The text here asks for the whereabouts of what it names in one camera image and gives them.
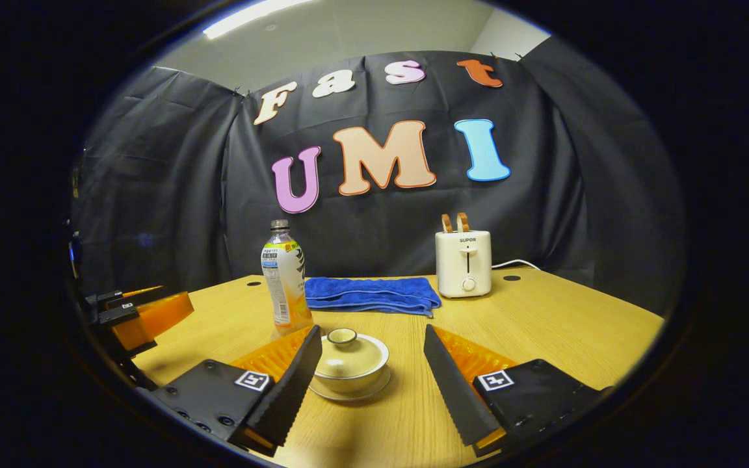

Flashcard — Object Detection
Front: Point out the blue folded towel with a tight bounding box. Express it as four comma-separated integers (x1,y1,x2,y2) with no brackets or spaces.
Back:
304,276,442,317

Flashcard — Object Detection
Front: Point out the white toaster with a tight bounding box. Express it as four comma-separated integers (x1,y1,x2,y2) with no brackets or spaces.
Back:
435,229,493,299

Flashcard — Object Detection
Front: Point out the black backdrop cloth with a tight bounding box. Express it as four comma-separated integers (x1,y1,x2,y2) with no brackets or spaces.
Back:
69,36,686,319

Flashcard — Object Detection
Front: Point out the cream teacup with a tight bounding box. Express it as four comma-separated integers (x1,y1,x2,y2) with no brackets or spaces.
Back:
313,335,390,395

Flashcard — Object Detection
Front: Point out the clear water bottle orange drink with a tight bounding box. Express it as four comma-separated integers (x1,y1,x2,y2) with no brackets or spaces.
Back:
261,219,314,335

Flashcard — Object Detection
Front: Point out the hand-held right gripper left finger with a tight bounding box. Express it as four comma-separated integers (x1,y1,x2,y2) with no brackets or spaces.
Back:
147,325,323,457

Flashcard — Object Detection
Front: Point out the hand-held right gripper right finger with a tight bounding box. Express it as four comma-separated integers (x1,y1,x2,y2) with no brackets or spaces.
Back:
423,324,616,458

